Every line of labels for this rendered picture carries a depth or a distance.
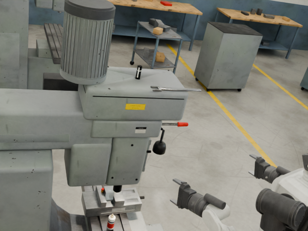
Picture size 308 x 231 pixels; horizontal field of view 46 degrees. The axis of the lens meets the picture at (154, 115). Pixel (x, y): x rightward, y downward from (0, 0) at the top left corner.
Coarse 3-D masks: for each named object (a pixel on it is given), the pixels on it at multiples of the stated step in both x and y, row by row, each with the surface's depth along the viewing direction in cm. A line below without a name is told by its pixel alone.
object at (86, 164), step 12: (84, 144) 164; (96, 144) 165; (108, 144) 167; (72, 156) 165; (84, 156) 166; (96, 156) 168; (108, 156) 170; (72, 168) 168; (84, 168) 170; (96, 168) 172; (72, 180) 172; (84, 180) 174; (96, 180) 176
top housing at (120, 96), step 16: (112, 80) 159; (128, 80) 162; (144, 80) 165; (160, 80) 169; (176, 80) 172; (80, 96) 165; (96, 96) 150; (112, 96) 152; (128, 96) 155; (144, 96) 157; (160, 96) 160; (176, 96) 162; (96, 112) 154; (112, 112) 157; (128, 112) 159; (144, 112) 162; (160, 112) 164; (176, 112) 167
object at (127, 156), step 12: (120, 144) 171; (132, 144) 173; (144, 144) 175; (120, 156) 175; (132, 156) 177; (144, 156) 180; (108, 168) 178; (120, 168) 179; (132, 168) 181; (108, 180) 181; (120, 180) 183; (132, 180) 186
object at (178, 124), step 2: (178, 122) 174; (180, 122) 174; (182, 122) 175; (184, 122) 175; (186, 122) 176; (162, 124) 171; (164, 124) 172; (166, 124) 172; (168, 124) 172; (170, 124) 173; (172, 124) 173; (174, 124) 173; (176, 124) 174; (178, 124) 174; (180, 124) 174; (182, 124) 174; (184, 124) 175; (186, 124) 175; (178, 126) 174
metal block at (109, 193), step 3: (105, 186) 220; (108, 186) 220; (111, 186) 221; (105, 189) 217; (108, 189) 218; (111, 189) 218; (105, 192) 215; (108, 192) 215; (111, 192) 216; (105, 195) 216; (108, 195) 216; (111, 195) 217; (108, 198) 218; (111, 198) 219
